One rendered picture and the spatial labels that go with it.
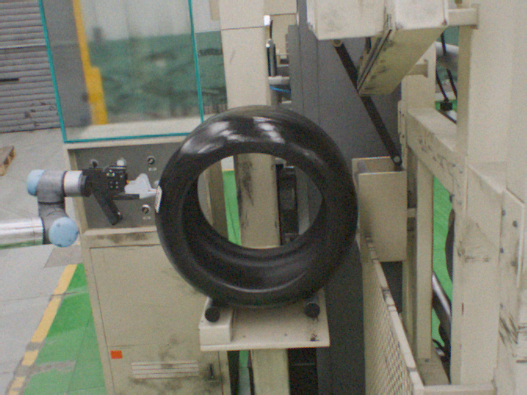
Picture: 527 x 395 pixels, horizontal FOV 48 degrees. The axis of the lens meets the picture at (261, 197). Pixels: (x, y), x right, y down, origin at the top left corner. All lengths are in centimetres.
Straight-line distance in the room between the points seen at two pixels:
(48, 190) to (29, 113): 926
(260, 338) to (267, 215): 43
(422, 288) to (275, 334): 55
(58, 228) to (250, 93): 70
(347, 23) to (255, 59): 67
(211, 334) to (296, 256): 37
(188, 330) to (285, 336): 87
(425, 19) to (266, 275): 102
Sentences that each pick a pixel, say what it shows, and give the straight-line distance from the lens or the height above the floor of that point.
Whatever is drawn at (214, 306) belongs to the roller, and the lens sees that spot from 170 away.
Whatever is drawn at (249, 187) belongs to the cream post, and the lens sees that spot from 193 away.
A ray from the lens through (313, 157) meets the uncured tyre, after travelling 151.
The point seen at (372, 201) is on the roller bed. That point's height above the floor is 111.
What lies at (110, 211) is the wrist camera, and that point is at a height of 119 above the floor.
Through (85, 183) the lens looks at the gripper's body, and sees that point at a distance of 172.
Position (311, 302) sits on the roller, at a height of 92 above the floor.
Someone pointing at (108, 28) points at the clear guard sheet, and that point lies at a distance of 230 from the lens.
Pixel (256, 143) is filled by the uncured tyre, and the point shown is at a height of 138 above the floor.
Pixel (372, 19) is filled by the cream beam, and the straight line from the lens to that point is 124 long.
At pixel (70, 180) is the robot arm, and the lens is 172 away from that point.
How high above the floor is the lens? 171
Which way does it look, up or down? 18 degrees down
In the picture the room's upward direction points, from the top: 4 degrees counter-clockwise
